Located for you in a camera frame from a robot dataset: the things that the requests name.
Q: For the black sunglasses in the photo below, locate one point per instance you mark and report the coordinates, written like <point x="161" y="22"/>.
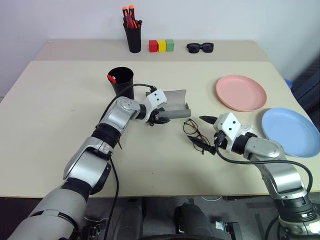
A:
<point x="200" y="48"/>

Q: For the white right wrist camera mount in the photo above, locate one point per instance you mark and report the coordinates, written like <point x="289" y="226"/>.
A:
<point x="230" y="127"/>

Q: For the wide black cup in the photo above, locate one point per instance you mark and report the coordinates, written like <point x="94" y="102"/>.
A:
<point x="123" y="88"/>

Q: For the pink plate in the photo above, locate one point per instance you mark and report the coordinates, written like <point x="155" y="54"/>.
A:
<point x="241" y="93"/>

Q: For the red marker white band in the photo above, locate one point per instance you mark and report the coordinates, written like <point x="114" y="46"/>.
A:
<point x="111" y="78"/>

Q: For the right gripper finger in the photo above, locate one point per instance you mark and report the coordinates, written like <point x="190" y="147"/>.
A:
<point x="201" y="144"/>
<point x="208" y="118"/>

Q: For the silver metal bracket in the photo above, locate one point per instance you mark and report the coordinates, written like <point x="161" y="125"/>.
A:
<point x="226" y="227"/>

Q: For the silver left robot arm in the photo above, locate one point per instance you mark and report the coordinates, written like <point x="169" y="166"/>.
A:
<point x="85" y="162"/>

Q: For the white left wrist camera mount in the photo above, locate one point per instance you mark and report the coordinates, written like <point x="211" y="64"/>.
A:
<point x="156" y="98"/>

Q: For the blue plate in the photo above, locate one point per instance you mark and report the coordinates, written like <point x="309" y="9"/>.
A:
<point x="290" y="132"/>

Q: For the thin brown frame eyeglasses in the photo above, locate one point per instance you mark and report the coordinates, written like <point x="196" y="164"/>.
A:
<point x="191" y="126"/>

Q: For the black ribbed case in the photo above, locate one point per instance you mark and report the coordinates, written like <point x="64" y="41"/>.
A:
<point x="306" y="85"/>

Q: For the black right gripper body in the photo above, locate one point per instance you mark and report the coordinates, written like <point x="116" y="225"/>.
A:
<point x="220" y="139"/>

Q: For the blue round object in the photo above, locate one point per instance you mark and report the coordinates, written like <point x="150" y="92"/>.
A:
<point x="288" y="83"/>

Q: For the clear crumpled plastic wrap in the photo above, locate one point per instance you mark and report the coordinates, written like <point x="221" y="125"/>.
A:
<point x="247" y="129"/>

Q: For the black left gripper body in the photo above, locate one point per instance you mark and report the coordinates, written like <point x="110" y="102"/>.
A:
<point x="151" y="118"/>

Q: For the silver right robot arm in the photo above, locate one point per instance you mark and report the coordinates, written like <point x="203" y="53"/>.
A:
<point x="282" y="175"/>

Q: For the green wooden block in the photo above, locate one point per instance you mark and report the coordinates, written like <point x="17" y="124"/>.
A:
<point x="170" y="45"/>

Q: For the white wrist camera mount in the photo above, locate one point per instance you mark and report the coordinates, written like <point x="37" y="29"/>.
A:
<point x="156" y="98"/>
<point x="230" y="127"/>

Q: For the yellow wooden block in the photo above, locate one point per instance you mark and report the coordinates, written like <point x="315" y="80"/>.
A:
<point x="161" y="46"/>

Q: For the red wooden block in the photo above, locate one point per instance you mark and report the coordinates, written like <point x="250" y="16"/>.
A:
<point x="152" y="46"/>

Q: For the grey glasses case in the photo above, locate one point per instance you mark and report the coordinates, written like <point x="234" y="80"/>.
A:
<point x="176" y="102"/>

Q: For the dark rounded shape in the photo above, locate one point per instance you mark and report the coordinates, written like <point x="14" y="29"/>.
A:
<point x="193" y="221"/>

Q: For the tall black pen holder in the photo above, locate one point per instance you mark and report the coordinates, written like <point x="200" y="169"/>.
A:
<point x="133" y="38"/>

